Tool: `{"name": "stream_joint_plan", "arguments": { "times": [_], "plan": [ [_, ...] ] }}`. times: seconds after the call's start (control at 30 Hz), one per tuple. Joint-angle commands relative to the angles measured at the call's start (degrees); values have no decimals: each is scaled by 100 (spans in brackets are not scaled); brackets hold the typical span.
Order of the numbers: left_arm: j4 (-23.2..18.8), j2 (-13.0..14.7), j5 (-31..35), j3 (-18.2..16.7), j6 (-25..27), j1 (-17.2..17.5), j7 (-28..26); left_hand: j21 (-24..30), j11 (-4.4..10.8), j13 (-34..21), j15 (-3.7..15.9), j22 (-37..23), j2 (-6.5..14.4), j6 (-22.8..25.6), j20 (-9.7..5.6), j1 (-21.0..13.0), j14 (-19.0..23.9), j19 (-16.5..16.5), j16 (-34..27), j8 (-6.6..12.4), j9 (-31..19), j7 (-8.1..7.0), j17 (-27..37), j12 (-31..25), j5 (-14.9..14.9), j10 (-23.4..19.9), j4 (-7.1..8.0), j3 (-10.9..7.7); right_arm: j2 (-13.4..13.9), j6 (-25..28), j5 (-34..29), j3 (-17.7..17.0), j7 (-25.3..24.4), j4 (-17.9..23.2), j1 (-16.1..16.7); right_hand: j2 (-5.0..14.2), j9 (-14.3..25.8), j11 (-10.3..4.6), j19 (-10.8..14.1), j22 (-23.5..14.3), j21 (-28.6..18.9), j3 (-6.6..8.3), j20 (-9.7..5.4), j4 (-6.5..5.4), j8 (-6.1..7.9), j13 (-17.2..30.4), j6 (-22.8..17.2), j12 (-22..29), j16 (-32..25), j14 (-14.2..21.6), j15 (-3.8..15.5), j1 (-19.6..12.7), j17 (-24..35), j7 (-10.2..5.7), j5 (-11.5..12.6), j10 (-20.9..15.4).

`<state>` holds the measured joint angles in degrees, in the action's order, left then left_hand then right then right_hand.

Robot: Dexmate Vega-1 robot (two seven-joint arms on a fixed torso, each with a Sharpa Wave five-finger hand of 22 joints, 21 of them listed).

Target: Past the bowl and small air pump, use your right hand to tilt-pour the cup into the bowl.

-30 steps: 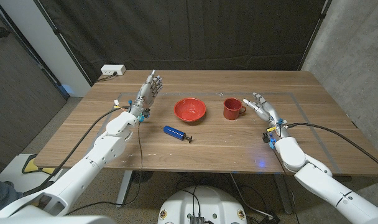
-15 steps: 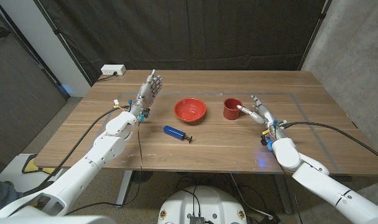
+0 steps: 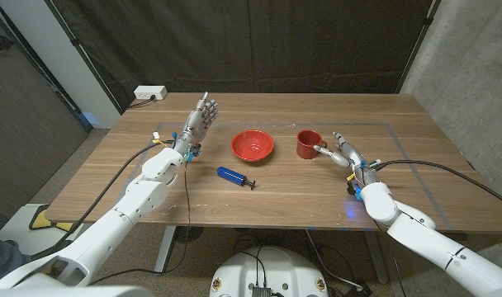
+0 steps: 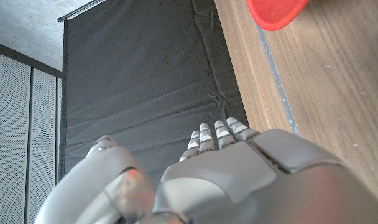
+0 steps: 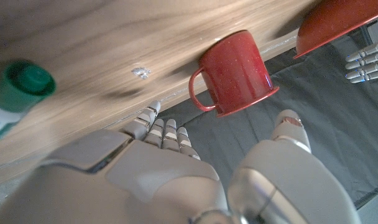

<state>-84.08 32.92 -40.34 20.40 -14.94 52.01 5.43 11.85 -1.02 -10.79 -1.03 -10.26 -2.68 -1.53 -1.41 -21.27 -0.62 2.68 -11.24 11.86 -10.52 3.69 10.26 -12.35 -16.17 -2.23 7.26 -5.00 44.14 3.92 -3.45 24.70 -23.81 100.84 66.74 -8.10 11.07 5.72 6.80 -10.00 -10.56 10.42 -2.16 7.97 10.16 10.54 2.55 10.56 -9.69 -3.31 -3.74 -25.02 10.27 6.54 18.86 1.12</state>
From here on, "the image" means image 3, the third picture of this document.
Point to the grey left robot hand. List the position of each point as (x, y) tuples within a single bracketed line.
[(195, 125)]

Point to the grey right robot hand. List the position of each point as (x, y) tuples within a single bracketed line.
[(354, 158)]

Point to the red speckled enamel cup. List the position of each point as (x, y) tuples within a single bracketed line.
[(306, 146)]

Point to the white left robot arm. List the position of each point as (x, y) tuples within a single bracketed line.
[(143, 198)]

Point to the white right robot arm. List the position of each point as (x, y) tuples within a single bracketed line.
[(420, 235)]

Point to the red speckled enamel bowl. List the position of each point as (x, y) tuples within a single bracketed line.
[(252, 145)]

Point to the small blue air pump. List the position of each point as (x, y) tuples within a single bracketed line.
[(230, 175)]

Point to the green and white marker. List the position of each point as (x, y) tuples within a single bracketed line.
[(375, 162)]

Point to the white power strip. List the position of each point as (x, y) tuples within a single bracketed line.
[(150, 92)]

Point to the black backdrop curtain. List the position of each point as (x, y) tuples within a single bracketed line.
[(242, 45)]

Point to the grey table leg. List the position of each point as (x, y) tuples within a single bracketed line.
[(377, 260)]

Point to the black round floor object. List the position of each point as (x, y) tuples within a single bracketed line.
[(189, 234)]

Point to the white table leg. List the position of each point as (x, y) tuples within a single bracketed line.
[(165, 249)]

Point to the black backdrop stand pole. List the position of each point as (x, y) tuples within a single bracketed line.
[(86, 57), (418, 45)]

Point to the black power adapter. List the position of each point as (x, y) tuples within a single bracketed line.
[(360, 290)]

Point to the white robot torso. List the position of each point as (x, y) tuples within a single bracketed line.
[(271, 272)]

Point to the black torso connector box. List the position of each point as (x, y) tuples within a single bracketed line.
[(261, 291)]

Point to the person in blue jeans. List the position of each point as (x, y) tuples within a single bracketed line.
[(1, 255)]

